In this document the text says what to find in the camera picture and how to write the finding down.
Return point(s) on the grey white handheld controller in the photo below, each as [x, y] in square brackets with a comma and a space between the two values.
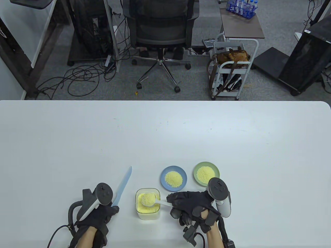
[218, 190]
[103, 193]

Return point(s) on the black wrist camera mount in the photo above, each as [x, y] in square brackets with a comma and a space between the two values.
[191, 235]

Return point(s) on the white rolling cart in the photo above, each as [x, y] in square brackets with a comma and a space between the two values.
[236, 62]

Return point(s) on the glass chicken bouillon jar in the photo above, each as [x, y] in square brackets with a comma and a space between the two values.
[144, 213]

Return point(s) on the light blue plastic knife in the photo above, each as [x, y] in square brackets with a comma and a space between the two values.
[124, 183]

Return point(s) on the brown side table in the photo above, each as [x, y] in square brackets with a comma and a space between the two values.
[243, 25]

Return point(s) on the black and white bag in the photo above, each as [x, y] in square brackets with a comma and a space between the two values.
[231, 82]

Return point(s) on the white plastic coffee spoon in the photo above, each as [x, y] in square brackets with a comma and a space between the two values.
[148, 199]

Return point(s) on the person's right forearm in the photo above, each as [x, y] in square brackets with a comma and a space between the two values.
[214, 235]

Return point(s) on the white metal desk leg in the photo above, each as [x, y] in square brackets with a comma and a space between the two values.
[111, 25]

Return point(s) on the blue round dish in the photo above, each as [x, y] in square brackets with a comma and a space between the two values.
[163, 179]

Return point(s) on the blue test tube rack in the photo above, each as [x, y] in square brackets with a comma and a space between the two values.
[241, 7]

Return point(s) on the yellow chicken bouillon pile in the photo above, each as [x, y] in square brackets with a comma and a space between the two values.
[173, 178]
[204, 174]

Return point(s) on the black mesh office chair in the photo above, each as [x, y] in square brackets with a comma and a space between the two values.
[160, 28]

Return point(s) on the person's left hand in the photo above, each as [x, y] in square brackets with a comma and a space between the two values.
[103, 214]

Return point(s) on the black computer tower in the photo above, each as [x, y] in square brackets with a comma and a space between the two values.
[307, 56]
[90, 25]

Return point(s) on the green round dish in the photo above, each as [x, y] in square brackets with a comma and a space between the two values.
[197, 165]

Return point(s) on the person's right hand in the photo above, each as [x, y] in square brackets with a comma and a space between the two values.
[191, 201]

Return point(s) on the black flat floor platform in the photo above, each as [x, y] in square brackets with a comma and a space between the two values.
[271, 60]

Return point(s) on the person's left forearm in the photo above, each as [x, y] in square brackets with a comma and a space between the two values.
[88, 239]

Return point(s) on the brown leather bag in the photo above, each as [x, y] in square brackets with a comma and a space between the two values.
[232, 55]

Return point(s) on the dark wooden desk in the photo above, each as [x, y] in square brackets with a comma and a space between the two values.
[15, 66]

